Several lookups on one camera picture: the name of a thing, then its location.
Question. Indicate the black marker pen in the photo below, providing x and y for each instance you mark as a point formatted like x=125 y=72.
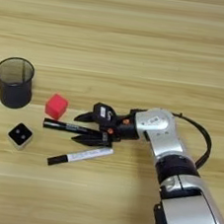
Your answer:
x=62 y=126

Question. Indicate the white marker black cap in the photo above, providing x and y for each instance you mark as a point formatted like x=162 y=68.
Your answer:
x=85 y=154

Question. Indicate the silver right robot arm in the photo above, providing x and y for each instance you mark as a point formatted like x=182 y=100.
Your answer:
x=167 y=137

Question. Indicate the black mesh pen cup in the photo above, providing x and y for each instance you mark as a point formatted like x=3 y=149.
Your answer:
x=14 y=85

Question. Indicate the white cube black face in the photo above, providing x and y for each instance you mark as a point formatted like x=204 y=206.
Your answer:
x=20 y=135

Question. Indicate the small black box white label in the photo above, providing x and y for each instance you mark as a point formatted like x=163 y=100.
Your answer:
x=102 y=111

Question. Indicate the red cube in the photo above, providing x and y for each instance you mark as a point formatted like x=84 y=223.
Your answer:
x=56 y=106

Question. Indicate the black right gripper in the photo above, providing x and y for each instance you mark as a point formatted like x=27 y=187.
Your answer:
x=123 y=127

